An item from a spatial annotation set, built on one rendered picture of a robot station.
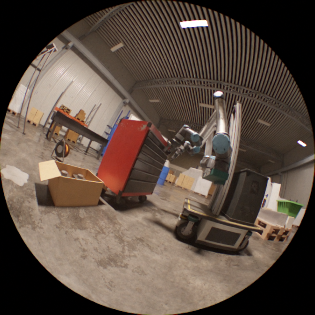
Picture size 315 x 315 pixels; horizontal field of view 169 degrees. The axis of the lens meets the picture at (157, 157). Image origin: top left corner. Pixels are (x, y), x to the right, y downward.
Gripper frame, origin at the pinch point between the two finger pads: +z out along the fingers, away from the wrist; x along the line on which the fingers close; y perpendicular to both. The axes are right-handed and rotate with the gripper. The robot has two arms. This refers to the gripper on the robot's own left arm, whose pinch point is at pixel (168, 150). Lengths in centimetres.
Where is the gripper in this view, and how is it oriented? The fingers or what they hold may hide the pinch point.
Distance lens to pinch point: 113.9
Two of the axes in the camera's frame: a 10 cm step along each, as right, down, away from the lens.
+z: -6.3, 7.5, 1.8
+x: -4.5, -1.8, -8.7
